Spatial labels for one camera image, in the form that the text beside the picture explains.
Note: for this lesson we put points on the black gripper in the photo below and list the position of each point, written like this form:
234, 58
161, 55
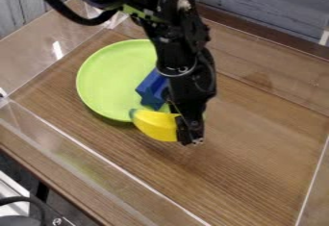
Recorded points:
191, 73

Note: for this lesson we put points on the yellow toy banana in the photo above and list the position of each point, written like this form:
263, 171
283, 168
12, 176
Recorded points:
156, 124

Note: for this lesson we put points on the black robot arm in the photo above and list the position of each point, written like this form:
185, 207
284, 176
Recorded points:
171, 21

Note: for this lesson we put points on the green round plate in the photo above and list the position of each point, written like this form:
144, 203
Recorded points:
110, 76

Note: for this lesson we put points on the blue plastic block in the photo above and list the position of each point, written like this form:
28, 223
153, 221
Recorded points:
151, 89

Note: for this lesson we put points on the clear acrylic enclosure wall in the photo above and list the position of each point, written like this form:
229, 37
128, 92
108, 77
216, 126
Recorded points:
49, 130

